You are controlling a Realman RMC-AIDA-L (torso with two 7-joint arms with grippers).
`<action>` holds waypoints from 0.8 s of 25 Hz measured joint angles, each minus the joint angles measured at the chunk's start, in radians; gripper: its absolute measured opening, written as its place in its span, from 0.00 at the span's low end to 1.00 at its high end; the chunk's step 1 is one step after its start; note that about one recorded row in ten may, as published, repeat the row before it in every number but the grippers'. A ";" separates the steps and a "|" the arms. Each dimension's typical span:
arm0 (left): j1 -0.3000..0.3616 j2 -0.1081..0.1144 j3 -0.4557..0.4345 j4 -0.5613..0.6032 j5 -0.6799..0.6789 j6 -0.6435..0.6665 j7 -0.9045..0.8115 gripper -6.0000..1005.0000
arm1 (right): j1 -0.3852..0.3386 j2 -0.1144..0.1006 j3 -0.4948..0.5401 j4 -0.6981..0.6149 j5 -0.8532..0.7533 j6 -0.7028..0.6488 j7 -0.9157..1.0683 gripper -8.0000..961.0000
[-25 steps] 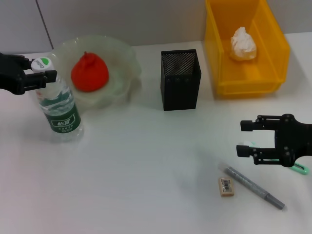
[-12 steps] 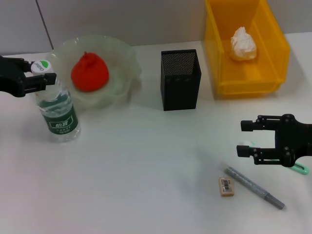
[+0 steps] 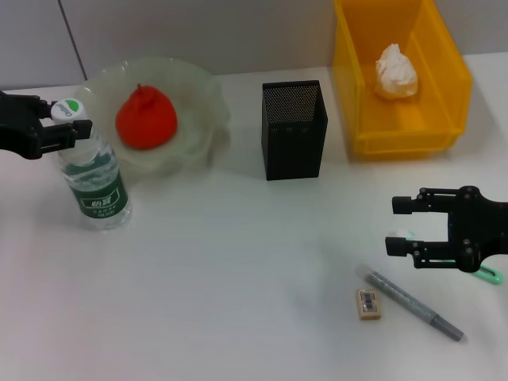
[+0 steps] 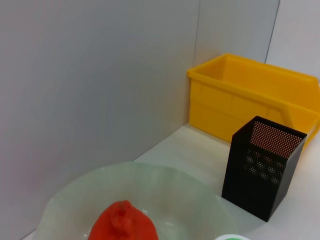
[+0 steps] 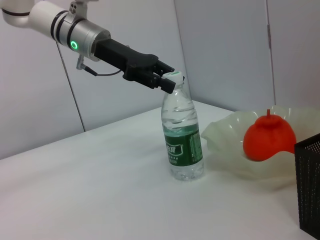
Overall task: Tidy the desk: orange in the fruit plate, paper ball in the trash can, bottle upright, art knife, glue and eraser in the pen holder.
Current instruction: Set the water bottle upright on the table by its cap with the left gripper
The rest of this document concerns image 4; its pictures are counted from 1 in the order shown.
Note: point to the translucent wavy fruit plate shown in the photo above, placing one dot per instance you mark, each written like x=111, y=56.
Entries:
x=175, y=200

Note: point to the clear green-label water bottle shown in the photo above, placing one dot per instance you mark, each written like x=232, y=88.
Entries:
x=230, y=237

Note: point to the yellow plastic storage bin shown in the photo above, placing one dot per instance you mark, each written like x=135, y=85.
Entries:
x=220, y=107

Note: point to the black mesh pen holder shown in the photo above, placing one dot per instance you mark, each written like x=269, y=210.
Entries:
x=255, y=195

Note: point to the red-orange fruit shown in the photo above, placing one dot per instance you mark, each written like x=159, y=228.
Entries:
x=122, y=225

